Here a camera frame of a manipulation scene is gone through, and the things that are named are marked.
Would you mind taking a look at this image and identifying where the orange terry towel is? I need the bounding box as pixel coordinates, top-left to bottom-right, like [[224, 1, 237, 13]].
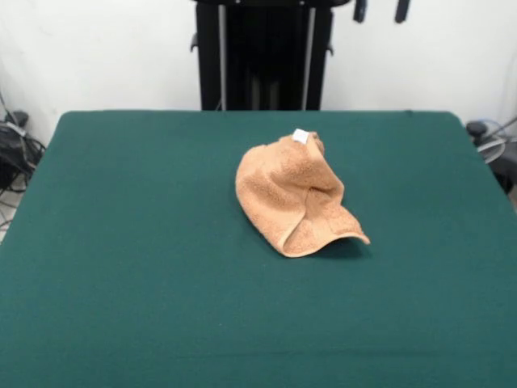
[[233, 128, 371, 259]]

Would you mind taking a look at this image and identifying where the dark green table cloth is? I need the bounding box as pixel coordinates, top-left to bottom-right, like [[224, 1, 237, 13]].
[[0, 109, 517, 388]]

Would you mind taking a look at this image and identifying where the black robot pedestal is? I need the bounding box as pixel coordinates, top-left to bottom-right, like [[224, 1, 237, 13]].
[[188, 0, 336, 112]]

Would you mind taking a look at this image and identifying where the black cable tangle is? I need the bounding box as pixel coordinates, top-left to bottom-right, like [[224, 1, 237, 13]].
[[0, 120, 48, 195]]

